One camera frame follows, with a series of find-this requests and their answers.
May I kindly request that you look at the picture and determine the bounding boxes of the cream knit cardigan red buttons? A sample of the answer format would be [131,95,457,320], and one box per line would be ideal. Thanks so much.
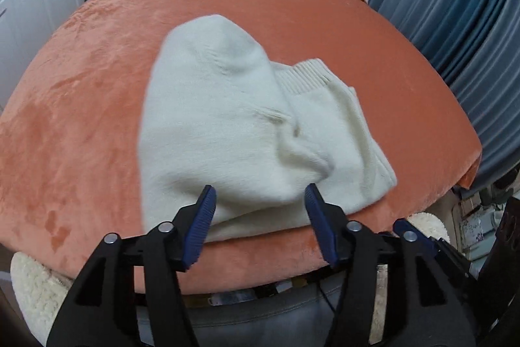
[138,15,397,241]

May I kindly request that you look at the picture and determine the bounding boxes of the orange velvet bed cover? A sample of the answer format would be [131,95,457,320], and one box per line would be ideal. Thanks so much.
[1,0,482,293]

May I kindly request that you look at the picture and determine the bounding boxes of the blue grey curtain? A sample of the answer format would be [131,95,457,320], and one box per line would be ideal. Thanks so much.
[369,0,519,190]

